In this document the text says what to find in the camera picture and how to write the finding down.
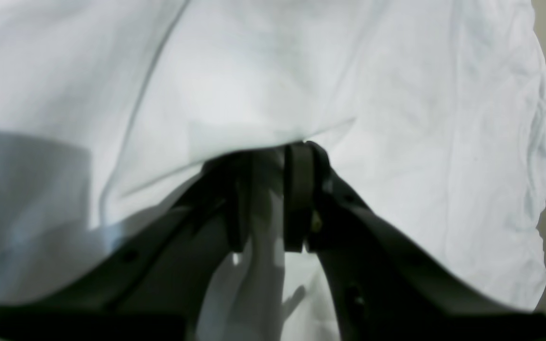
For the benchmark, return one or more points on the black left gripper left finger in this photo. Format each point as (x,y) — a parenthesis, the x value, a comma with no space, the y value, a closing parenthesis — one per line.
(154,285)

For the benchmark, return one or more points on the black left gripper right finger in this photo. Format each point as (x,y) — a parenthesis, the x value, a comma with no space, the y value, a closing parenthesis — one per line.
(384,287)

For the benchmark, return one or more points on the white t-shirt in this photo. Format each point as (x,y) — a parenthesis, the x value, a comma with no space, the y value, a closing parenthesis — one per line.
(434,111)

